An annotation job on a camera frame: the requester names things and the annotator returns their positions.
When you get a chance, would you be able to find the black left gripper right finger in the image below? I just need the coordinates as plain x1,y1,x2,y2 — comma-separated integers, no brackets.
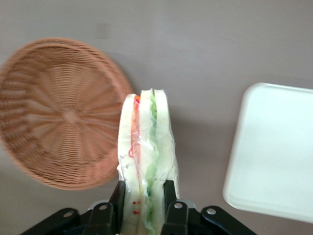
162,180,191,235

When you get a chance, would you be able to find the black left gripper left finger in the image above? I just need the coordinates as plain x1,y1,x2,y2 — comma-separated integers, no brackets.
89,180,127,235

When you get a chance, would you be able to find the triangle sandwich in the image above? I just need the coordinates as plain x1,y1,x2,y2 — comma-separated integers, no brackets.
116,88,180,235

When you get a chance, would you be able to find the brown round wicker basket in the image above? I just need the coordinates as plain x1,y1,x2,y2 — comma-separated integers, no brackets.
0,37,134,191

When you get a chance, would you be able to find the cream plastic tray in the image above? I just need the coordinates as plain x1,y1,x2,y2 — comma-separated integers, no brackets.
222,82,313,224

